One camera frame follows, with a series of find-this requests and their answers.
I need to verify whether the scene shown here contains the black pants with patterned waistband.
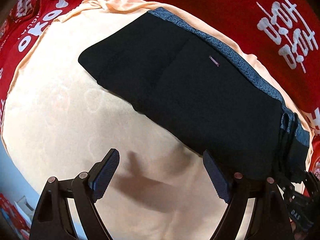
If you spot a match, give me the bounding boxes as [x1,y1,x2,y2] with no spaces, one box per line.
[78,8,310,183]

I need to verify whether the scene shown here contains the cream peach cushion cover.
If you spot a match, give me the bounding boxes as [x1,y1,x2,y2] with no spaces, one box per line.
[1,0,313,240]

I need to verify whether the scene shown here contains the red blanket with white characters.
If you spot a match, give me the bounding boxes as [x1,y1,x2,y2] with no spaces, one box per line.
[1,0,319,166]

